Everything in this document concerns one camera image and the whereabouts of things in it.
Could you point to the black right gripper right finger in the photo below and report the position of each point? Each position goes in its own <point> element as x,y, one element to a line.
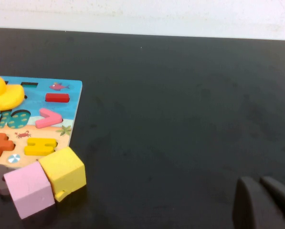
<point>283,198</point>

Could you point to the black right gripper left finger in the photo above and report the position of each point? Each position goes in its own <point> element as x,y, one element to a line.
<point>249,207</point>

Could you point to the yellow equals sign piece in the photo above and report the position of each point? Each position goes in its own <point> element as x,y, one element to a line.
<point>39,146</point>

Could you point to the pink greater-than sign piece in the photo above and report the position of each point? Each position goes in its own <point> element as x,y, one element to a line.
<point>46,120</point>

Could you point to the red minus sign piece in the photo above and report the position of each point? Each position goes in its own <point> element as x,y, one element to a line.
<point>57,97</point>

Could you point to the colourful wooden number puzzle board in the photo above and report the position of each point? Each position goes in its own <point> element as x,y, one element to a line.
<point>32,130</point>

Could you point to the orange plus sign piece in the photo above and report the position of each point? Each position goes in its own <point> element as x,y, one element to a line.
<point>0,145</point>

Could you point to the yellow wooden cube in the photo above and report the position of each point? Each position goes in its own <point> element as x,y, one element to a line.
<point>66,174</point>

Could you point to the lilac wooden cube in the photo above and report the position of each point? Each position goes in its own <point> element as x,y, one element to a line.
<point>28,190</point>

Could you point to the yellow rubber duck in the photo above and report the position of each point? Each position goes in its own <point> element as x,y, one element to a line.
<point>6,96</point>

